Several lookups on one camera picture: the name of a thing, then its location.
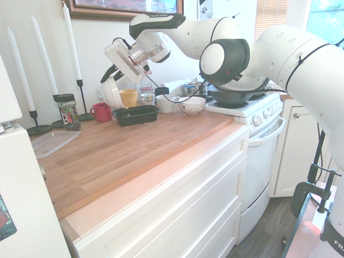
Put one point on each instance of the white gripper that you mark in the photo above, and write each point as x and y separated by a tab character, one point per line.
123	61

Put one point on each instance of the plain white bowl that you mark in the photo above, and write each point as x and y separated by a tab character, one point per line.
111	94

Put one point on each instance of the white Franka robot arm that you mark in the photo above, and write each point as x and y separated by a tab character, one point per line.
295	53

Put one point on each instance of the black plastic tray box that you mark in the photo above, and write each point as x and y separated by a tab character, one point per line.
137	118

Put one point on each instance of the clear drinking glass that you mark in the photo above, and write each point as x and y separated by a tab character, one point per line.
99	95

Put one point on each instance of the yellow mug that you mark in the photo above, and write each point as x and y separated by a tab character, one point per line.
129	98

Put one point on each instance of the glass jar red checkered lid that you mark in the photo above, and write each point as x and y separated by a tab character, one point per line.
146	89

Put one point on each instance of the small white patterned cup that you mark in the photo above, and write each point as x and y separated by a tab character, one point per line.
147	99

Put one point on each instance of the red mug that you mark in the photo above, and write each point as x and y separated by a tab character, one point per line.
102	114

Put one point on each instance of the tall-stem black candle holder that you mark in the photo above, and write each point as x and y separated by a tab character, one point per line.
80	99

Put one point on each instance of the dark blue mug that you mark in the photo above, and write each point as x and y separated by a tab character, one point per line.
162	91

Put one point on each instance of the tallest white candle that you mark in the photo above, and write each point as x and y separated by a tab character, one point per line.
72	43

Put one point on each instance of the large white mug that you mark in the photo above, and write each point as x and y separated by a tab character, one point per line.
164	104

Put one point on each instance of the spice jar with black lid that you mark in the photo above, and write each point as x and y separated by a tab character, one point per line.
68	113

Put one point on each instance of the framed picture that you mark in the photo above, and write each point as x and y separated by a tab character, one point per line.
121	6

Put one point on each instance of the medium white candle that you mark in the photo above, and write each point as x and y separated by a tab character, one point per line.
44	53

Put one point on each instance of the medium black candle holder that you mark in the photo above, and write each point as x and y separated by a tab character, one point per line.
57	123

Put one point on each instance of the steel pot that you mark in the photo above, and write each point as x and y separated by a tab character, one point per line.
194	88

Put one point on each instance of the white bowl with swirl pattern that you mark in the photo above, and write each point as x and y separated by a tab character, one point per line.
192	107

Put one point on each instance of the clear plastic lid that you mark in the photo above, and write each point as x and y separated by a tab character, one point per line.
53	142

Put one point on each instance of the shortest white candle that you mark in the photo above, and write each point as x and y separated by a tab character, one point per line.
21	70

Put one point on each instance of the short black candle holder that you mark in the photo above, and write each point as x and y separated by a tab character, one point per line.
37	129

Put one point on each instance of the black wok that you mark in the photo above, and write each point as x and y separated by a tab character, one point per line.
231	99

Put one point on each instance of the white drawer cabinet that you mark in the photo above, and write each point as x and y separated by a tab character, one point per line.
174	193

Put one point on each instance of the white refrigerator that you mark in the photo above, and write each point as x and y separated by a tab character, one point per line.
27	174

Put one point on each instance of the beige window blind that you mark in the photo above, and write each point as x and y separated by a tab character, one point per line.
271	18

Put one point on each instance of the white stove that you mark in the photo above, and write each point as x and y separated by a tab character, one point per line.
255	166

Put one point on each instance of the colourful picture fridge magnet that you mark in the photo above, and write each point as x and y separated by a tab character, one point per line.
6	217

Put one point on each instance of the white door cupboard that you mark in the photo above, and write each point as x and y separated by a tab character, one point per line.
295	156

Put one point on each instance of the black screw clamp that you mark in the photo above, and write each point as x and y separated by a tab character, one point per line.
302	196

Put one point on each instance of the robot mounting table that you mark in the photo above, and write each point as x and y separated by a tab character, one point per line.
306	236

